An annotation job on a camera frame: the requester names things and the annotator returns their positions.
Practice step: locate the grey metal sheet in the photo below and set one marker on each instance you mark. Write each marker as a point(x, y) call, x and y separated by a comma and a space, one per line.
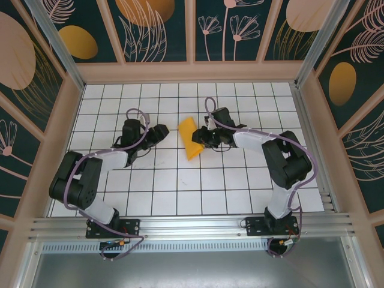
point(192, 270)

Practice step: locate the aluminium side rail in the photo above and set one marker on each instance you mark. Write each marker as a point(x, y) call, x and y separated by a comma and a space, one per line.
point(303, 105)

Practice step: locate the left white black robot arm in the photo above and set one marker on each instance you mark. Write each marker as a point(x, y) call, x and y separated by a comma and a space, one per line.
point(75, 180)

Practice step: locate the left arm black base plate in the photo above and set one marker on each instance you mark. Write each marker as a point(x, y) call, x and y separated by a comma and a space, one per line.
point(132, 228)

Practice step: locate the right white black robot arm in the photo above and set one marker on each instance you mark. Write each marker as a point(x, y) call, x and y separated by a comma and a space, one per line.
point(285, 162)

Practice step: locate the long aluminium mounting rail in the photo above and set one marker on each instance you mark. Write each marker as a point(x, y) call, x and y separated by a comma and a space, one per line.
point(192, 226)

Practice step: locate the yellow cloth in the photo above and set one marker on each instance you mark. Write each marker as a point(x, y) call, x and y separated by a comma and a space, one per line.
point(189, 138)

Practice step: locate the aluminium corner post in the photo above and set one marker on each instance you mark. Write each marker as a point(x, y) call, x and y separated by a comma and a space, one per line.
point(57, 45)
point(324, 33)

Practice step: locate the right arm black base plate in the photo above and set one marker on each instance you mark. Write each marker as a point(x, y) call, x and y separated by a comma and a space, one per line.
point(255, 226)

